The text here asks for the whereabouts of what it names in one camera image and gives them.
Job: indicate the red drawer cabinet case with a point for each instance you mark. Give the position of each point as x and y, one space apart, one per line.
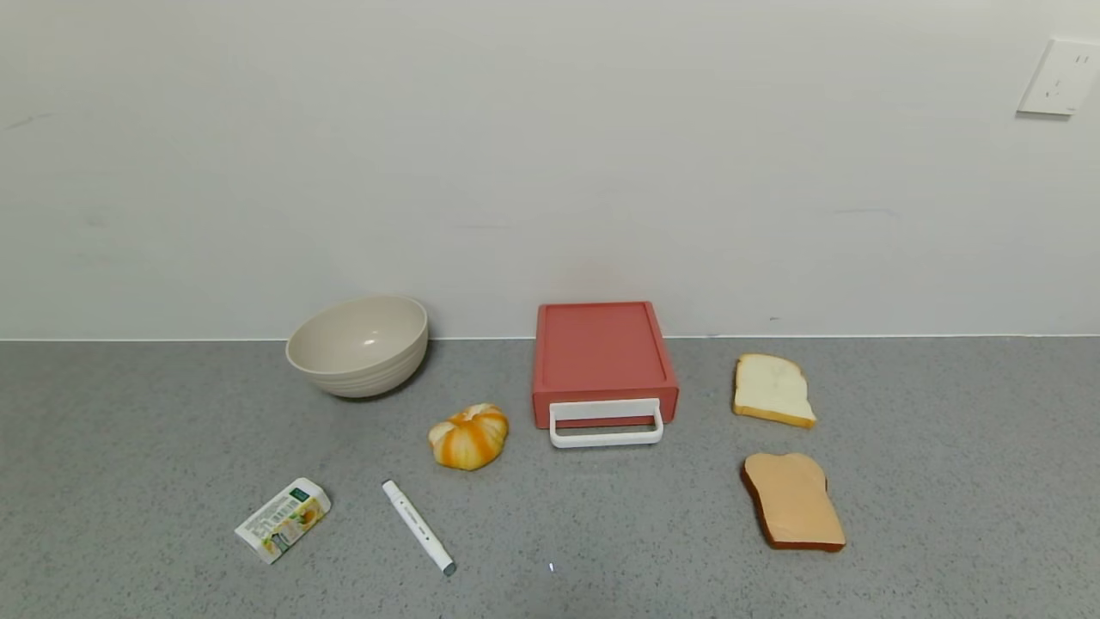
600 344

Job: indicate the orange and white pumpkin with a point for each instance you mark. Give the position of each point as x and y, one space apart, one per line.
469 437

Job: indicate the beige ribbed bowl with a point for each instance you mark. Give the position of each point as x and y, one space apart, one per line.
361 344

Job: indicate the white bread slice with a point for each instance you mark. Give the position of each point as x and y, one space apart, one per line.
771 389

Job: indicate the white marker pen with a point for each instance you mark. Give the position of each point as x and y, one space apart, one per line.
417 526

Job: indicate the brown toast slice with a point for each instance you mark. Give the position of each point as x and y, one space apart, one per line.
792 503

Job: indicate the small white drink carton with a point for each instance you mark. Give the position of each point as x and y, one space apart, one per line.
284 519

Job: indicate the white wall socket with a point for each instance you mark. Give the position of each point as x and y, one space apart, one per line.
1059 77

